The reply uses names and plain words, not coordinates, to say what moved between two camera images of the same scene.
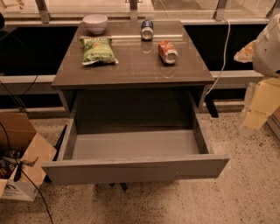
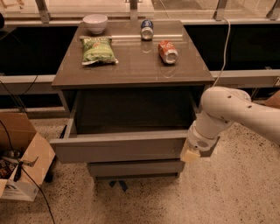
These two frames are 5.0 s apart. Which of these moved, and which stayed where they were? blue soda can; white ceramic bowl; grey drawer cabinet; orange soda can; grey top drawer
Moved: grey top drawer
Stayed: grey drawer cabinet; orange soda can; white ceramic bowl; blue soda can
